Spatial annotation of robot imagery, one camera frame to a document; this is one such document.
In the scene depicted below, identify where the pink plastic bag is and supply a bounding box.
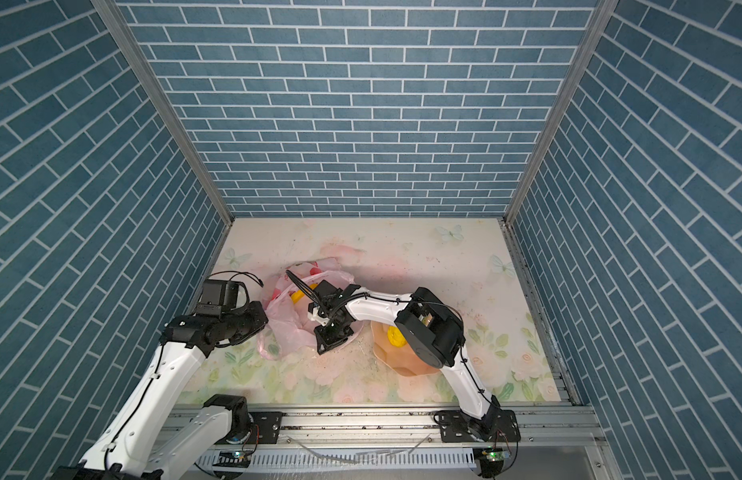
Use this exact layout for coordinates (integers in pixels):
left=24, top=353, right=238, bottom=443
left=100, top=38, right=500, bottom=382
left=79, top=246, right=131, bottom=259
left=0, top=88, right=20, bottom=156
left=257, top=258, right=355, bottom=360

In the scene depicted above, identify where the yellow fake fruit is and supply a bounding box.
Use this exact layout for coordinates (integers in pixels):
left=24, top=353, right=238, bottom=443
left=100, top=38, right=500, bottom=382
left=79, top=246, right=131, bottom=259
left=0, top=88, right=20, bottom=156
left=386, top=326, right=408, bottom=348

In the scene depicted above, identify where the yellow fake banana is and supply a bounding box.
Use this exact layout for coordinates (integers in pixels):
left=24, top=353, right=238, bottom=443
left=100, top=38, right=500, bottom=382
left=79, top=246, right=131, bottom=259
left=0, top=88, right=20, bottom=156
left=291, top=284, right=317, bottom=304

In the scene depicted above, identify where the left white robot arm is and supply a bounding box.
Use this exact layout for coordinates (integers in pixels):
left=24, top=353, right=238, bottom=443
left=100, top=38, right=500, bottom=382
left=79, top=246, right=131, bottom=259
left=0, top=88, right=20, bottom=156
left=52, top=301, right=268, bottom=479

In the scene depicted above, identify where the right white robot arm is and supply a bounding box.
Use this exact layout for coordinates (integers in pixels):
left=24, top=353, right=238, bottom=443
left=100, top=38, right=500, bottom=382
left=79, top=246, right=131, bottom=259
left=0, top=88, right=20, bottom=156
left=305, top=281, right=521, bottom=444

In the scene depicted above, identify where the pink scalloped bowl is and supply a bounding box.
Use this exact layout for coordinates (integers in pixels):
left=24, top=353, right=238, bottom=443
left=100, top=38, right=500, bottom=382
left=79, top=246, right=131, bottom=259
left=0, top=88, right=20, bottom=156
left=371, top=322, right=439, bottom=377

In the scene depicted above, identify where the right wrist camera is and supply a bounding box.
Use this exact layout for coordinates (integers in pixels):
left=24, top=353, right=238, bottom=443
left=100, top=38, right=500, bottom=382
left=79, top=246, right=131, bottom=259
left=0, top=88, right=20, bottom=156
left=313, top=280, right=342, bottom=305

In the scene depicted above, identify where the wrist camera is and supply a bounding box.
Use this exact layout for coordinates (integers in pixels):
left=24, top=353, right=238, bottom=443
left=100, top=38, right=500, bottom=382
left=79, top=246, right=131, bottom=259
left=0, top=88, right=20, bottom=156
left=313, top=280, right=342, bottom=305
left=193, top=279, right=242, bottom=318

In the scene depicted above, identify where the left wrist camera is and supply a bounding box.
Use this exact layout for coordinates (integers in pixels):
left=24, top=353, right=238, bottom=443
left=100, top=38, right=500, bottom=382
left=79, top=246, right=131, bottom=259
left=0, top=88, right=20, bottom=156
left=193, top=279, right=242, bottom=318

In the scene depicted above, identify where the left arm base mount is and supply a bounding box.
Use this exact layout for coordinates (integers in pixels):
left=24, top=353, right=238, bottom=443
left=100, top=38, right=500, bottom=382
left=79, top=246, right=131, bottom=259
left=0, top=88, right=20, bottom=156
left=215, top=411, right=284, bottom=447

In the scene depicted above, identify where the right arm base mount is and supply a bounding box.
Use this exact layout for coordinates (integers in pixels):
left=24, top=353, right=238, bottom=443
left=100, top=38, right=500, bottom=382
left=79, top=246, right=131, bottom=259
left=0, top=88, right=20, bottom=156
left=433, top=409, right=521, bottom=443

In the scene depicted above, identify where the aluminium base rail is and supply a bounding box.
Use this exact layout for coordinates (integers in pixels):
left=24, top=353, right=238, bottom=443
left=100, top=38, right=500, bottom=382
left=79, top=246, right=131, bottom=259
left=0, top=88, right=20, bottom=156
left=106, top=404, right=612, bottom=466

